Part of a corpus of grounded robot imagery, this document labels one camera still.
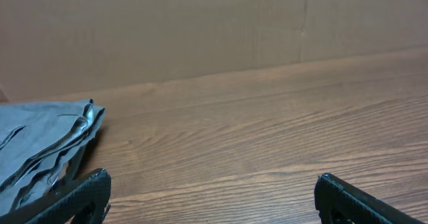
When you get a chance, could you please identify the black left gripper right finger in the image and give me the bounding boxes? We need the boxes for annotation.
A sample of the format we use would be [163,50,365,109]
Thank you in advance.
[314,173,423,224]

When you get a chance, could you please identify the folded grey shorts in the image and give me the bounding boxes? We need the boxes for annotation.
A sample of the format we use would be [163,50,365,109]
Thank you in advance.
[1,99,105,215]

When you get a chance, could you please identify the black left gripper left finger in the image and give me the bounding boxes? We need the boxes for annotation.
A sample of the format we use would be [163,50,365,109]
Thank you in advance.
[1,169,111,224]

